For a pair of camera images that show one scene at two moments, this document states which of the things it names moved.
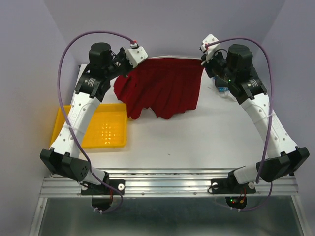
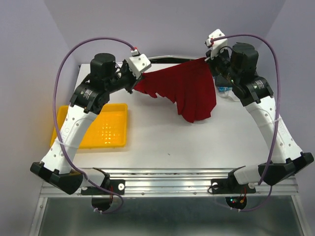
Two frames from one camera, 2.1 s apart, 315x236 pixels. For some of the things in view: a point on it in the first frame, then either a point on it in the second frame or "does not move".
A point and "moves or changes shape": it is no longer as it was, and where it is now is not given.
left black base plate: (103, 203) does not move
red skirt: (165, 84) moves or changes shape
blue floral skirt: (222, 89) does not move
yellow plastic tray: (106, 127) does not move
